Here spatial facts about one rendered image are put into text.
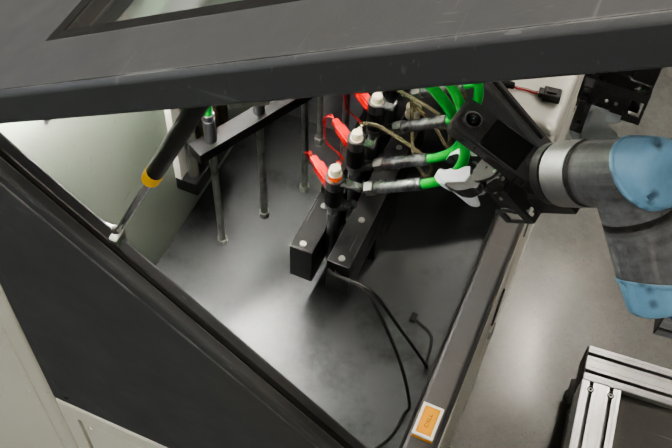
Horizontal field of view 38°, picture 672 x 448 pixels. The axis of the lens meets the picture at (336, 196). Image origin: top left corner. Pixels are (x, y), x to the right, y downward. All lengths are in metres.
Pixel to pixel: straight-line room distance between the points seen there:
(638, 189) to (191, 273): 0.86
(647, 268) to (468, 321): 0.47
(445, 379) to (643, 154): 0.54
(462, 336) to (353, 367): 0.20
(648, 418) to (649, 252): 1.29
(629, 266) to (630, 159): 0.12
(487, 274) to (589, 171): 0.50
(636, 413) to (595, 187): 1.32
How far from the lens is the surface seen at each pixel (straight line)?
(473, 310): 1.47
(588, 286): 2.69
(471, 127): 1.12
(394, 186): 1.32
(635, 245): 1.04
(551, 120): 1.67
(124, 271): 1.09
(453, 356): 1.42
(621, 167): 1.00
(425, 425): 1.36
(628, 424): 2.28
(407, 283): 1.62
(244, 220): 1.68
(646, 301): 1.06
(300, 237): 1.48
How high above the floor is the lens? 2.20
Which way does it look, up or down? 53 degrees down
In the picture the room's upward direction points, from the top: 3 degrees clockwise
